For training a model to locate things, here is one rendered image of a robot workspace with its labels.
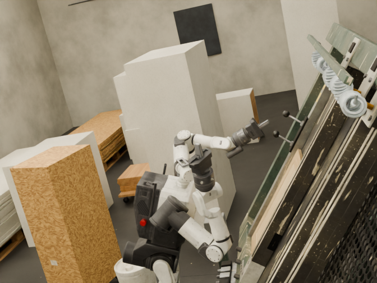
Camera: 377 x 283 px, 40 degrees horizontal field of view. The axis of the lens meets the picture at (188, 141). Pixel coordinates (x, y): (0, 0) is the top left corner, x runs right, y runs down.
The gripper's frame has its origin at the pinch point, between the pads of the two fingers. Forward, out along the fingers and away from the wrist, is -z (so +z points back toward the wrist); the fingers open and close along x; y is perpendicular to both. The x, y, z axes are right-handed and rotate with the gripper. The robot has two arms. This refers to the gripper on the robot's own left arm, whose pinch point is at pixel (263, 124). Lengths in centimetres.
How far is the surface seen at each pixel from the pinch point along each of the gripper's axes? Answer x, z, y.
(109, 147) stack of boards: 7, 296, -457
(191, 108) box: -7, 79, -187
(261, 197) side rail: 39.2, 26.4, -8.9
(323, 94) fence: -0.3, -35.4, 13.9
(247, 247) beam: 46, 38, 29
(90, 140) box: -28, 229, -283
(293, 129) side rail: 13.4, -10.7, -9.6
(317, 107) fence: 3.8, -29.5, 14.0
